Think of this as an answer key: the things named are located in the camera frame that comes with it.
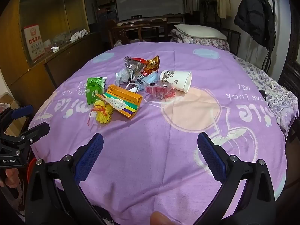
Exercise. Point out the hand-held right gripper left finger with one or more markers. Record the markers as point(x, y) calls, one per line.
point(90, 154)

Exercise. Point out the white pillow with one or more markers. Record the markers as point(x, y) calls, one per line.
point(199, 31)

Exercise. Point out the person's left hand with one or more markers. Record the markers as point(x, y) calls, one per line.
point(10, 177)

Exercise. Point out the white printed paper cup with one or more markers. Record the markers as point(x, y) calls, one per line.
point(175, 79)

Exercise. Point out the clear printed wrapper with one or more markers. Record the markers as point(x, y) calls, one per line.
point(114, 103)

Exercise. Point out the purple printed blanket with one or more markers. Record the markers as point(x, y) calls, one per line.
point(164, 157)

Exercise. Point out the dark wooden shelf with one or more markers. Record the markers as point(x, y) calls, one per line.
point(105, 7)

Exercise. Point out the black metal bed frame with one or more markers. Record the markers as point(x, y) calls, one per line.
point(235, 39)

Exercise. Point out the blue face mask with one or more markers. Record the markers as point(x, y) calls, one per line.
point(150, 78)

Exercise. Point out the green packet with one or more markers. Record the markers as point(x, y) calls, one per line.
point(93, 91)

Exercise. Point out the black flat device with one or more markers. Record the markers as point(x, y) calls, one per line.
point(263, 94)

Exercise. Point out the person's right hand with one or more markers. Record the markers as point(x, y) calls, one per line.
point(161, 218)

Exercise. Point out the orange striped carton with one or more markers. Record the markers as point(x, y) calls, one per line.
point(127, 96)

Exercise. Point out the white cloth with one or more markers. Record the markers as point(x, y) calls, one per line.
point(78, 34)

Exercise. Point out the dark wooden chair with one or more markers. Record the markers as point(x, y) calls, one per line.
point(126, 31)

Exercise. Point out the pale blue plastic wrapper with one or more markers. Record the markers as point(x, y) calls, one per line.
point(122, 76)

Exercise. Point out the crumpled white tissue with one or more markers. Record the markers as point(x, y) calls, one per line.
point(55, 48)

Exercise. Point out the red snack bag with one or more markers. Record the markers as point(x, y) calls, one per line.
point(151, 66)

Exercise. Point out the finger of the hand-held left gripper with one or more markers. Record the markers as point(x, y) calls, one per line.
point(22, 111)
point(37, 131)

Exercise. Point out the folded floral quilt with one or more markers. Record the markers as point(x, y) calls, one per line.
point(218, 43)

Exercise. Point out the clear red plastic wrapper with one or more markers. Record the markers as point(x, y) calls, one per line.
point(159, 91)

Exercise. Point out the black jacket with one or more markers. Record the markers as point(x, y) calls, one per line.
point(255, 16)

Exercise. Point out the red white box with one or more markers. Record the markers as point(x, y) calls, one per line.
point(34, 42)

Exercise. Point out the wooden glass cabinet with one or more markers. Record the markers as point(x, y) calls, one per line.
point(46, 70)

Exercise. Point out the white covered board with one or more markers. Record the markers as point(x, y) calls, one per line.
point(147, 1)

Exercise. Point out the cardboard box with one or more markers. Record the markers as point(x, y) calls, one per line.
point(10, 103)

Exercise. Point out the floral bed sheet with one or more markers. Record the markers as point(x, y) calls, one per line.
point(269, 86)

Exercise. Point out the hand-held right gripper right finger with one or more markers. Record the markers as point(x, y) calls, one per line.
point(211, 157)

